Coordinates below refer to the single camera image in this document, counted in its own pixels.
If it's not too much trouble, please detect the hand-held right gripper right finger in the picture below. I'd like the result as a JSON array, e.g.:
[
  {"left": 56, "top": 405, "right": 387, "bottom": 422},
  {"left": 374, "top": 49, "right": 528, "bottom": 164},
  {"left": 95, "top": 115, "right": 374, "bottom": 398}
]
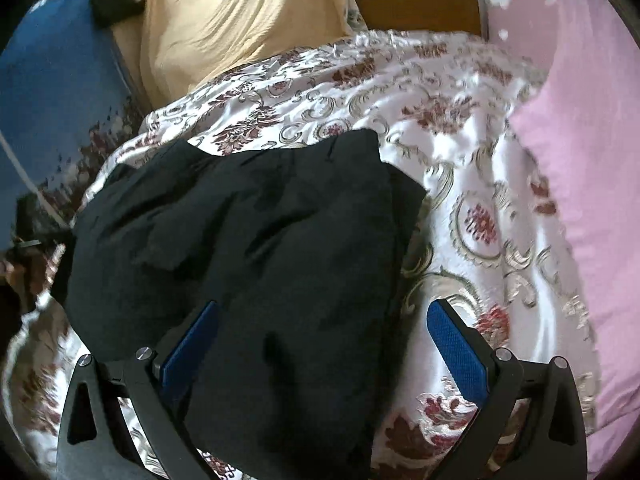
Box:
[{"left": 426, "top": 298, "right": 588, "bottom": 480}]

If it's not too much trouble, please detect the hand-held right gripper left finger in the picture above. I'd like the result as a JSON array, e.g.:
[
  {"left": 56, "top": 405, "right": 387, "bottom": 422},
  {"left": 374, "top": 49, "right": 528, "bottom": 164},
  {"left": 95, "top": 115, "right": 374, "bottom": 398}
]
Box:
[{"left": 55, "top": 300, "right": 221, "bottom": 480}]

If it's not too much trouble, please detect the black puffer jacket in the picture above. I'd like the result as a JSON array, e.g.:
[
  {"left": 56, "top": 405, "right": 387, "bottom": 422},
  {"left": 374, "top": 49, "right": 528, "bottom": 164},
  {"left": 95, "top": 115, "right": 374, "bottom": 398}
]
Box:
[{"left": 65, "top": 129, "right": 428, "bottom": 473}]

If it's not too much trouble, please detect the blue printed cloth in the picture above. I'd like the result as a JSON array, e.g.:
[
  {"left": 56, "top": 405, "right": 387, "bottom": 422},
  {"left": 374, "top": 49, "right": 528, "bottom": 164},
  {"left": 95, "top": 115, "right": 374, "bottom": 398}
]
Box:
[{"left": 0, "top": 0, "right": 146, "bottom": 251}]

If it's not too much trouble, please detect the floral satin bedspread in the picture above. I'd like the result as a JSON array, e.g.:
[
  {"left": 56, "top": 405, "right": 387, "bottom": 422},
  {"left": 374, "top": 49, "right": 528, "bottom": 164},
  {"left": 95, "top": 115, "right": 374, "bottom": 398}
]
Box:
[{"left": 0, "top": 30, "right": 601, "bottom": 480}]

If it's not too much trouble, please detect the black bag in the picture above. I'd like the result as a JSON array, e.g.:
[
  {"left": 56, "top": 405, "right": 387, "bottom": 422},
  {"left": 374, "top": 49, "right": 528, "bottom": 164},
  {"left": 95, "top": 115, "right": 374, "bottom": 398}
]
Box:
[{"left": 90, "top": 0, "right": 147, "bottom": 27}]

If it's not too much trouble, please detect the pink cloth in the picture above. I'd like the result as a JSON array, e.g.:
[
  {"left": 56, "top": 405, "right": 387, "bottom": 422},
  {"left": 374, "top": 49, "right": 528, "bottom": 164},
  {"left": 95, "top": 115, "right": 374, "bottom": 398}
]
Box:
[{"left": 507, "top": 0, "right": 640, "bottom": 478}]

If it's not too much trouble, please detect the cream textured blanket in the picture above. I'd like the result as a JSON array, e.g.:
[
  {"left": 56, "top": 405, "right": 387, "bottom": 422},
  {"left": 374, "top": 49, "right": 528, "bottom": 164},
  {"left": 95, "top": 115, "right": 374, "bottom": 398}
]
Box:
[{"left": 139, "top": 0, "right": 353, "bottom": 108}]

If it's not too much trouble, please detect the brown wooden headboard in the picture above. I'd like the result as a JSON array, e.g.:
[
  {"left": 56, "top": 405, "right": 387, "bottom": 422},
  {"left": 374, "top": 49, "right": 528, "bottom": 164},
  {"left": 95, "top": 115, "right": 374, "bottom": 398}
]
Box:
[{"left": 345, "top": 0, "right": 483, "bottom": 39}]

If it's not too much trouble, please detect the white cord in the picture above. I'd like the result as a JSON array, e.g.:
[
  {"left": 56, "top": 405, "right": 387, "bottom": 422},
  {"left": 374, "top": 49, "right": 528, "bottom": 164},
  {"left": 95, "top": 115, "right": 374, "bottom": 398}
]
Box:
[{"left": 0, "top": 130, "right": 68, "bottom": 228}]

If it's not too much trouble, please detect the brown wooden bed rail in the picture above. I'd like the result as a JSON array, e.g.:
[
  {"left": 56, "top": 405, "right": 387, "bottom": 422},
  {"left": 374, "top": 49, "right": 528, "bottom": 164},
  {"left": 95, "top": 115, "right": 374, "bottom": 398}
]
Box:
[{"left": 110, "top": 12, "right": 153, "bottom": 113}]

